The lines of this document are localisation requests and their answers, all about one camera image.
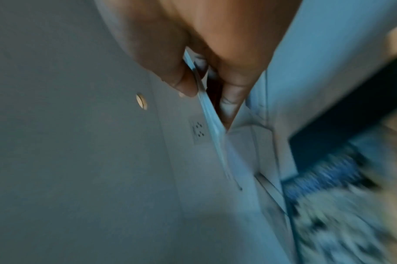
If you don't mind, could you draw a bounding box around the person's right hand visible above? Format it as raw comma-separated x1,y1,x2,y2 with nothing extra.
94,0,309,131

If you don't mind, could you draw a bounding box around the Meat Dishes cookbook pile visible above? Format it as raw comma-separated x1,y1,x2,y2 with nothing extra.
183,48,243,191

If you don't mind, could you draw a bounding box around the white wall socket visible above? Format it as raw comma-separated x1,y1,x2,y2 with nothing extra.
188,117,210,146

